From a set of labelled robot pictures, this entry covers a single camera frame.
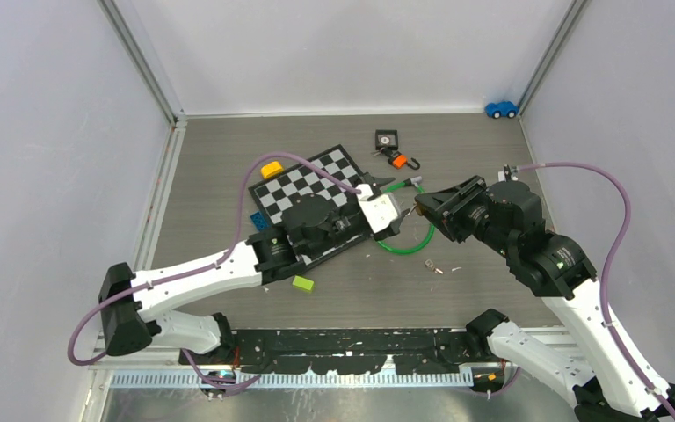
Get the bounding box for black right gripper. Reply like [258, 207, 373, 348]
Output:
[414, 174, 516, 258]

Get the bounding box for silver cable lock keys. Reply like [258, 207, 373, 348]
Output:
[424, 259, 444, 274]

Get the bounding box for green cable lock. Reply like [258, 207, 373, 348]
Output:
[376, 176, 435, 256]

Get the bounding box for brass padlock with steel shackle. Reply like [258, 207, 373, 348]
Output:
[401, 203, 422, 219]

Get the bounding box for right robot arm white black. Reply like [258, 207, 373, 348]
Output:
[415, 176, 675, 421]

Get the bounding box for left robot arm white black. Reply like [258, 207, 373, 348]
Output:
[98, 173, 404, 364]

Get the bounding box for black square key tag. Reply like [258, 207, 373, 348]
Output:
[374, 129, 399, 151]

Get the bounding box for orange black padlock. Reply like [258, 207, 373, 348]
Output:
[388, 151, 420, 171]

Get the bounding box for lime green block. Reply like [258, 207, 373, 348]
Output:
[292, 276, 315, 293]

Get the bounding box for blue toy car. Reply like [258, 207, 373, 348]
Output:
[484, 100, 519, 119]

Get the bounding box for black white chessboard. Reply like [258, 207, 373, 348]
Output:
[248, 144, 362, 232]

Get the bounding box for yellow toy block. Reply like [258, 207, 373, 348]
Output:
[260, 161, 285, 180]

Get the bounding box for blue lego brick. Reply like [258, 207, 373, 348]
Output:
[250, 212, 270, 232]

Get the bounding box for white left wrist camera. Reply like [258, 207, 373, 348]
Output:
[356, 184, 401, 234]

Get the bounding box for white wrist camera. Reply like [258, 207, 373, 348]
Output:
[497, 164, 519, 182]
[356, 184, 401, 234]

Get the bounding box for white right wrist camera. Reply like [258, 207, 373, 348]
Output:
[497, 164, 519, 182]

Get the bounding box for silver keys on ring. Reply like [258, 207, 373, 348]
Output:
[372, 148, 390, 156]

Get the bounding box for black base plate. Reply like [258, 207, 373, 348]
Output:
[191, 328, 504, 380]

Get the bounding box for aluminium frame rail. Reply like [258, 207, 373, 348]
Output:
[88, 325, 618, 390]

